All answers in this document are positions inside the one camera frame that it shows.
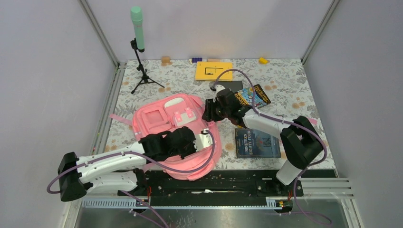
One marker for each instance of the floral table mat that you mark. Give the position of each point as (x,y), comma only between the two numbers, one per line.
(283,80)

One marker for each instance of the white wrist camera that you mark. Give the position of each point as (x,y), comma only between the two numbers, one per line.
(202,140)
(217,88)

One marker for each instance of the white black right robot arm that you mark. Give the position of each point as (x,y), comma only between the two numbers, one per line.
(299,138)

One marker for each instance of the pink student backpack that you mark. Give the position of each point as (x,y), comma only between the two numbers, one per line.
(169,114)

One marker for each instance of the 169-Storey Treehouse book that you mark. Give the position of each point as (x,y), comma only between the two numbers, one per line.
(246,95)

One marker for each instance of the black tablet case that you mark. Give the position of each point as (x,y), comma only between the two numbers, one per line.
(234,86)

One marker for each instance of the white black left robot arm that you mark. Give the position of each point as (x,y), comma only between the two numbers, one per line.
(78,176)

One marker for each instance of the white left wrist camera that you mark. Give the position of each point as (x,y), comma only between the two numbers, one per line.
(202,140)

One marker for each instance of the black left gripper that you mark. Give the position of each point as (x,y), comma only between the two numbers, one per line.
(193,149)

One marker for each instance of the Nineteen Eighty-Four blue book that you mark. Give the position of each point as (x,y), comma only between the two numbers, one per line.
(251,143)

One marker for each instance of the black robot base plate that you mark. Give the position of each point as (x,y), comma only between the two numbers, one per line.
(220,186)

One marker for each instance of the natural block at back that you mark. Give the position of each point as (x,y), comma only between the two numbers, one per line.
(165,61)

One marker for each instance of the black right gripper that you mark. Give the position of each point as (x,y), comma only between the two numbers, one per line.
(209,115)

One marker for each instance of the black microphone tripod stand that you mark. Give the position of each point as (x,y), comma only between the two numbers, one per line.
(145,79)

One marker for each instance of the yellow book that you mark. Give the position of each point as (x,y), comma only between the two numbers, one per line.
(209,71)

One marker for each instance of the yellow block at back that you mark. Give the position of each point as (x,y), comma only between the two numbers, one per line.
(263,60)

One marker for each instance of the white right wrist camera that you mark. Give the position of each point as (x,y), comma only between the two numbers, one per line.
(217,88)

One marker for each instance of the green microphone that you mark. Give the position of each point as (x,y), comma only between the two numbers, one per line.
(137,20)

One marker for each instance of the purple block at back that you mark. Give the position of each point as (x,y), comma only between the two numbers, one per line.
(196,59)

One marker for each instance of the grey slotted cable duct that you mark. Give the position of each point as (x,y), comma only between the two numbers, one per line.
(130,203)

